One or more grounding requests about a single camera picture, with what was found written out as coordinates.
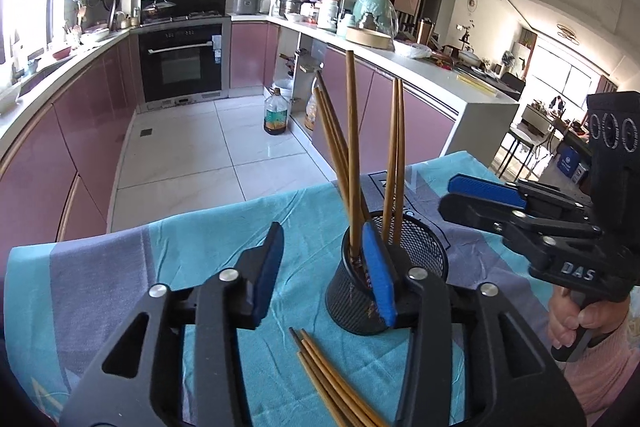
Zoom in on round bamboo steamer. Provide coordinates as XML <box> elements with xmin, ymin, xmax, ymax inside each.
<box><xmin>346</xmin><ymin>27</ymin><xmax>393</xmax><ymax>50</ymax></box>

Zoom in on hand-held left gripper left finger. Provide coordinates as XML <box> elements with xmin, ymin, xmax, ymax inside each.
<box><xmin>59</xmin><ymin>222</ymin><xmax>284</xmax><ymax>427</ymax></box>

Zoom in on bunch of wooden chopsticks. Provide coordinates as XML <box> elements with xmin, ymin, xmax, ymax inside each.
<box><xmin>289</xmin><ymin>327</ymin><xmax>388</xmax><ymax>427</ymax></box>

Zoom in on person's right forearm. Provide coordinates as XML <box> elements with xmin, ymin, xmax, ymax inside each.
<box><xmin>562</xmin><ymin>314</ymin><xmax>640</xmax><ymax>427</ymax></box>

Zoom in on green plastic-covered appliance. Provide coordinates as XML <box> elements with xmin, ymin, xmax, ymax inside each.
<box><xmin>352</xmin><ymin>0</ymin><xmax>398</xmax><ymax>38</ymax></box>

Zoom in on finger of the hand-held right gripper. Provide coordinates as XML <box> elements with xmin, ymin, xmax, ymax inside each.
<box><xmin>439</xmin><ymin>194</ymin><xmax>603</xmax><ymax>258</ymax></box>
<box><xmin>446</xmin><ymin>173</ymin><xmax>594</xmax><ymax>220</ymax></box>

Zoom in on yellow flat box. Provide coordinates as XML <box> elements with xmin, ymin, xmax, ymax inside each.
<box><xmin>457</xmin><ymin>73</ymin><xmax>498</xmax><ymax>98</ymax></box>

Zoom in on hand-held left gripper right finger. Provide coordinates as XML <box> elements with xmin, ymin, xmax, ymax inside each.
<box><xmin>361</xmin><ymin>221</ymin><xmax>587</xmax><ymax>427</ymax></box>

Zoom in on black pot with glass lid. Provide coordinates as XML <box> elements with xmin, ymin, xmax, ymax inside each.
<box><xmin>142</xmin><ymin>0</ymin><xmax>177</xmax><ymax>20</ymax></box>

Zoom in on large cooking oil bottle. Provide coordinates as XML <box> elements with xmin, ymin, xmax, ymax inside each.
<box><xmin>263</xmin><ymin>88</ymin><xmax>292</xmax><ymax>136</ymax></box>

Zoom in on person's right hand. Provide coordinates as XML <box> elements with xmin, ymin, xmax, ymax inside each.
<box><xmin>547</xmin><ymin>289</ymin><xmax>631</xmax><ymax>350</ymax></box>

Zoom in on built-in black oven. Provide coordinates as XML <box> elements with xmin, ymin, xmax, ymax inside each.
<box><xmin>137</xmin><ymin>21</ymin><xmax>232</xmax><ymax>105</ymax></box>

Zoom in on black mesh holder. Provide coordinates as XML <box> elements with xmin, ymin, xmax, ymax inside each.
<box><xmin>325</xmin><ymin>212</ymin><xmax>451</xmax><ymax>335</ymax></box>

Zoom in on white plastic bag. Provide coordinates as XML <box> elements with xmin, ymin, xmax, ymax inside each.
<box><xmin>394</xmin><ymin>41</ymin><xmax>432</xmax><ymax>59</ymax></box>

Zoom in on single wooden chopstick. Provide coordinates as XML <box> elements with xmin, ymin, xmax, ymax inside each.
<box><xmin>346</xmin><ymin>50</ymin><xmax>363</xmax><ymax>260</ymax></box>
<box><xmin>381</xmin><ymin>78</ymin><xmax>399</xmax><ymax>238</ymax></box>
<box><xmin>394</xmin><ymin>78</ymin><xmax>407</xmax><ymax>247</ymax></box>
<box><xmin>315</xmin><ymin>72</ymin><xmax>352</xmax><ymax>208</ymax></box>
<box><xmin>312</xmin><ymin>88</ymin><xmax>351</xmax><ymax>215</ymax></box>

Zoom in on pink base cabinets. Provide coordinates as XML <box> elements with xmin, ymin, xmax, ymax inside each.
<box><xmin>0</xmin><ymin>37</ymin><xmax>141</xmax><ymax>258</ymax></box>
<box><xmin>230</xmin><ymin>19</ymin><xmax>458</xmax><ymax>172</ymax></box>

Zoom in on blue patterned tablecloth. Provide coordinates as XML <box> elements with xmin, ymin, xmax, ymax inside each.
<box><xmin>5</xmin><ymin>152</ymin><xmax>566</xmax><ymax>427</ymax></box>

